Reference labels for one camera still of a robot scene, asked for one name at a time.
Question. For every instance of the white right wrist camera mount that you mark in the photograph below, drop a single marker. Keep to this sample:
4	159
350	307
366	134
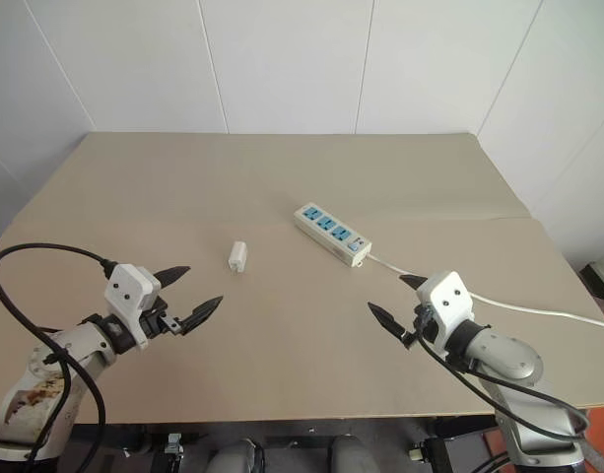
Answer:
447	295

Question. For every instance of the small silver frame bracket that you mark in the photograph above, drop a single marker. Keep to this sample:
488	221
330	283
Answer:
174	442
417	454

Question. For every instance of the white plug adapter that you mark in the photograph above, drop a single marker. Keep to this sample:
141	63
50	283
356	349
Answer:
237	256

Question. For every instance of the white power strip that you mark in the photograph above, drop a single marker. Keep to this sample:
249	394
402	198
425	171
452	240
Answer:
331	229

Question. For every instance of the pointed black right gripper finger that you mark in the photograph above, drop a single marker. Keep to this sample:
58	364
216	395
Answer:
386	317
414	281

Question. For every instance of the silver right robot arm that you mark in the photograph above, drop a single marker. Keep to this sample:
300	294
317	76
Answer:
508	352

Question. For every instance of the grey rounded shape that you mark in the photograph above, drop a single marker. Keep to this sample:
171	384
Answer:
352	455
235	458

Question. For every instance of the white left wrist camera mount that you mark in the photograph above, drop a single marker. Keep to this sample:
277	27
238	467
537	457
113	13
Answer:
126	290

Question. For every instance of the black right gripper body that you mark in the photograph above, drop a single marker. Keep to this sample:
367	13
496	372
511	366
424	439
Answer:
424	320

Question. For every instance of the pointed black left gripper finger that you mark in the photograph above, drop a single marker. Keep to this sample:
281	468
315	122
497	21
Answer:
200	313
171	275

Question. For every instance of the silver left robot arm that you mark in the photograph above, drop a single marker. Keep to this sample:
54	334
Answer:
80	345

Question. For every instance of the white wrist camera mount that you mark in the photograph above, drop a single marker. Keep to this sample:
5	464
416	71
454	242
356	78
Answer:
126	290
447	295

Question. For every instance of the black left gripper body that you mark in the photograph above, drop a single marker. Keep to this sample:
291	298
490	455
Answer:
154	322

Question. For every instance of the black metal table frame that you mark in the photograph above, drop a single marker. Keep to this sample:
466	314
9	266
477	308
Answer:
134	438

